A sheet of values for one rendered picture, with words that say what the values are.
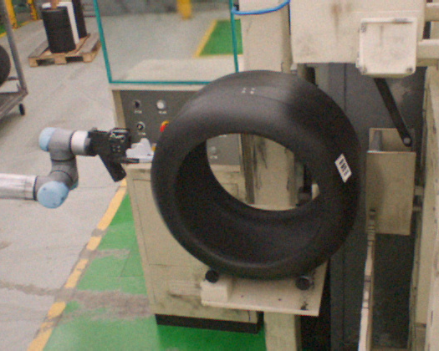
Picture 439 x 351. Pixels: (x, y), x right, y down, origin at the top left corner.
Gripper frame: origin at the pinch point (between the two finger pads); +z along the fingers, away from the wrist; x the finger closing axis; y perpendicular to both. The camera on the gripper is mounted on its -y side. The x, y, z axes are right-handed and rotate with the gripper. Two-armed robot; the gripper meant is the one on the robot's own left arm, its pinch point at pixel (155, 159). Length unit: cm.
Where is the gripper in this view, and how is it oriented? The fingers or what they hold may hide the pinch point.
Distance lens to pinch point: 172.4
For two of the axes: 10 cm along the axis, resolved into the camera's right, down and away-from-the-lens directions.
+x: 2.1, -4.6, 8.6
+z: 9.8, 1.2, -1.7
